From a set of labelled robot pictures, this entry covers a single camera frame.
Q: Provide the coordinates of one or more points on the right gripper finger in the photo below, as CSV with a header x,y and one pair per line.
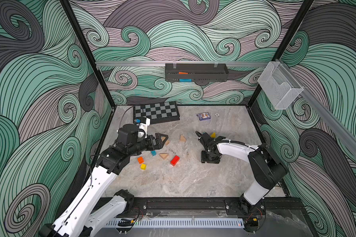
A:
x,y
204,157
216,160

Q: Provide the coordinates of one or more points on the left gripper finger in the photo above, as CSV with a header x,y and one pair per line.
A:
x,y
162,144
162,136

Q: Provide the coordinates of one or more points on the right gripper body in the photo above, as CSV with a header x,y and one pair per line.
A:
x,y
212,158

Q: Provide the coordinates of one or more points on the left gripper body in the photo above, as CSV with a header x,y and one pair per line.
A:
x,y
149,146

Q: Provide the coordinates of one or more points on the small wooden triangle block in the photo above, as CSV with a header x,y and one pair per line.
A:
x,y
182,138

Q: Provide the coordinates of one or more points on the red rectangular block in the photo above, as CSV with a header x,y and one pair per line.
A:
x,y
175,160

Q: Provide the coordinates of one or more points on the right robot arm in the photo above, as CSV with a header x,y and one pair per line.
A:
x,y
267,167

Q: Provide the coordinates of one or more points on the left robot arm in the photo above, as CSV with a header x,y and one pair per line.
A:
x,y
80,219

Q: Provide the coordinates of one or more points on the orange cube block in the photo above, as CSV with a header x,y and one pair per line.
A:
x,y
140,160

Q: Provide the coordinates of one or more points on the black grey chessboard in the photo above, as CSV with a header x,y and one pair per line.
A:
x,y
158,112

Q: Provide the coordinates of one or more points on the playing card box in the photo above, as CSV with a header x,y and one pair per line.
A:
x,y
204,116

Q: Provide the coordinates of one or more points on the clear acrylic holder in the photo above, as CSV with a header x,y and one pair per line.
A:
x,y
279,85

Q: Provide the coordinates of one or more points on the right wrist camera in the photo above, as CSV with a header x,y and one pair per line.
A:
x,y
206,139

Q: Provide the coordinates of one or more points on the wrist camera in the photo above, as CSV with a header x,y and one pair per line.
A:
x,y
130,134
206,139

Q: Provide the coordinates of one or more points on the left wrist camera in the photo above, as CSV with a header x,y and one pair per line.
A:
x,y
130,134

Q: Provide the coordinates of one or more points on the white perforated cable duct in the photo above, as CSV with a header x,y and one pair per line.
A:
x,y
190,223

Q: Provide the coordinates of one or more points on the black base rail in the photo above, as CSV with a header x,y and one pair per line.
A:
x,y
232,206

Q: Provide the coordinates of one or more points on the black wall tray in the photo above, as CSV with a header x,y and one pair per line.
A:
x,y
200,73

